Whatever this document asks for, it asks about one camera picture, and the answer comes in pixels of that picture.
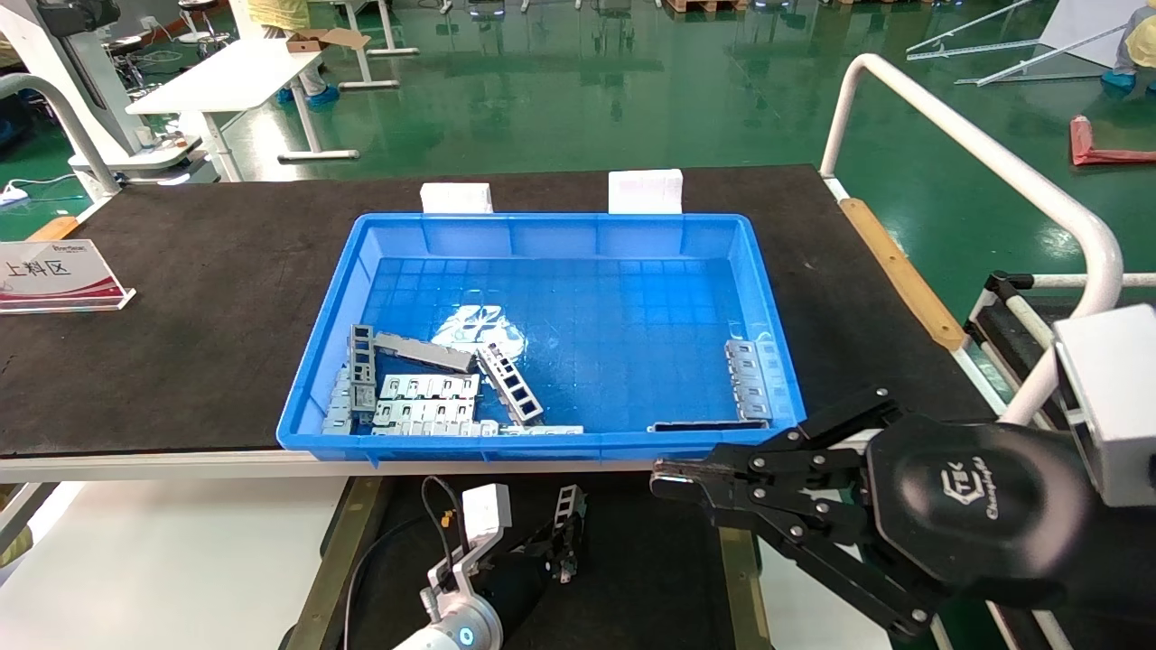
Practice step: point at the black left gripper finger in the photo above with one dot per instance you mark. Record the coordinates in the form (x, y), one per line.
(569, 561)
(545, 542)

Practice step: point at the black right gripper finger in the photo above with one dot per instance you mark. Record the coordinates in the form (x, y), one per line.
(813, 542)
(795, 447)

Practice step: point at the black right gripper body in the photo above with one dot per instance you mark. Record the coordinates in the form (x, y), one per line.
(984, 506)

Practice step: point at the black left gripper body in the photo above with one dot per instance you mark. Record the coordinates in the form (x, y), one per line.
(524, 582)

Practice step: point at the grey ladder-shaped metal part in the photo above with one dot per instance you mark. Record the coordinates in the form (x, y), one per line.
(362, 361)
(510, 384)
(569, 510)

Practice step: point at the notched grey metal part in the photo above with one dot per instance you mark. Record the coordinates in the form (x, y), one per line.
(750, 379)

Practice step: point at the stacked grey metal part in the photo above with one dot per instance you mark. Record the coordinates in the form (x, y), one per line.
(340, 411)

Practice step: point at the long grey metal strip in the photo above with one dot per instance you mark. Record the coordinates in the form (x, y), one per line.
(542, 430)

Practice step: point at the perforated grey metal plate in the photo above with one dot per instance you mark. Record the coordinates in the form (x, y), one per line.
(424, 388)
(420, 413)

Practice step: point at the long wooden edge strip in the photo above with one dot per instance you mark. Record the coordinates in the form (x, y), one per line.
(903, 275)

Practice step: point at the grey flat metal bar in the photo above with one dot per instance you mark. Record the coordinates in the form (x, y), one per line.
(424, 352)

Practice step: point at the large blue plastic bin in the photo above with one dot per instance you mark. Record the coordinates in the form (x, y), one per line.
(632, 289)

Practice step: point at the large white foam block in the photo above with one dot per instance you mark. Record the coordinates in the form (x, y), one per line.
(646, 191)

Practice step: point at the small white foam block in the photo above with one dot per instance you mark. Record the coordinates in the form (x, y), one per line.
(456, 199)

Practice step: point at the red angled object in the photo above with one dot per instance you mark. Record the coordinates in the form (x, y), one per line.
(1081, 135)

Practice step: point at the aluminium profile bar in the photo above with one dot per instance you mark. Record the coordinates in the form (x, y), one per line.
(1039, 58)
(975, 48)

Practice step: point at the wooden pallet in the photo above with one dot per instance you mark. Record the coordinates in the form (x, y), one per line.
(704, 4)

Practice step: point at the person in yellow gown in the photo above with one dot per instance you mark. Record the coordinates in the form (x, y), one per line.
(1140, 45)

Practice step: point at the white panel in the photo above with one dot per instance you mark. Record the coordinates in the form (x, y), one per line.
(1084, 23)

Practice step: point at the open cardboard box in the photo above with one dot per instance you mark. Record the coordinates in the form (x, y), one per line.
(312, 41)

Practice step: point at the acrylic sign stand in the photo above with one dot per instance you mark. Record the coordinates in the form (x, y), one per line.
(54, 275)

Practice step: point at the white work desk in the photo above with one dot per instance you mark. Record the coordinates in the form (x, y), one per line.
(235, 77)

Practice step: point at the short wooden edge strip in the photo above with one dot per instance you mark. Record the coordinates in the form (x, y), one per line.
(54, 227)

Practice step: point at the person in yellow coat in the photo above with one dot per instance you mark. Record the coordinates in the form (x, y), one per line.
(275, 11)

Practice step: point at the white power strip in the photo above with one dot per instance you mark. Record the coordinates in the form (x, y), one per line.
(11, 192)

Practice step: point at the white neighbouring robot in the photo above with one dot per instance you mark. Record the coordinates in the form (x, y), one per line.
(63, 54)

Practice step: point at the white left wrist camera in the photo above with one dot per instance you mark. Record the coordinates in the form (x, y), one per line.
(486, 510)

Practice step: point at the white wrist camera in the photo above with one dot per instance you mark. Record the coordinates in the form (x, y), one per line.
(486, 510)
(1111, 406)

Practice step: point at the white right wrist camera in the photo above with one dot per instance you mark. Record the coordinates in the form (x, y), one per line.
(1111, 406)

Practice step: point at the black cart frame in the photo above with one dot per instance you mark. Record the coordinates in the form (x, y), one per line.
(989, 311)

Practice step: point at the white table rail tube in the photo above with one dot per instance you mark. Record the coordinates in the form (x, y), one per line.
(993, 161)

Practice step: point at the white desk frame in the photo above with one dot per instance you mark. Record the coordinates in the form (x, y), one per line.
(368, 84)

